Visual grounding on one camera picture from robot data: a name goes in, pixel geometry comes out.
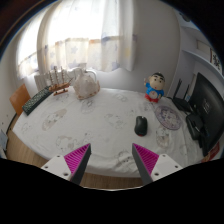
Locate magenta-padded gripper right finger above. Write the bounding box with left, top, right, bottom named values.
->
left=131, top=143, right=184, bottom=186

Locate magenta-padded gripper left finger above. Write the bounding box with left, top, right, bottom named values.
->
left=40, top=143, right=92, bottom=186

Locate black computer mouse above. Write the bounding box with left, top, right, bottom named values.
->
left=134, top=115, right=148, bottom=137

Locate round purple printed mouse pad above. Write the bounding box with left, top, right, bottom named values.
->
left=154, top=105, right=183, bottom=131

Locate white printed tablecloth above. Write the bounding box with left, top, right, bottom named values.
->
left=12, top=87, right=205, bottom=178

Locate black keyboard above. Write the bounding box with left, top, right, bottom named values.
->
left=21, top=85, right=54, bottom=117

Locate cartoon boy figurine clock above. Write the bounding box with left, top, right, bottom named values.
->
left=143, top=72, right=166, bottom=103

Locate wooden model sailing ship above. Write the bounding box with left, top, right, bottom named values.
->
left=48, top=65, right=74, bottom=97

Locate black computer monitor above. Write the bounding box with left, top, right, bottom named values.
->
left=185, top=72, right=224, bottom=158

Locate orange wooden chair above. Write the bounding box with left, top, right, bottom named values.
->
left=9, top=83, right=32, bottom=117

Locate white star-print curtain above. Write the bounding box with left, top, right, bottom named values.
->
left=14, top=0, right=138, bottom=81

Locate white wall shelf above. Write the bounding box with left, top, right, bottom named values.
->
left=179, top=19, right=224, bottom=79

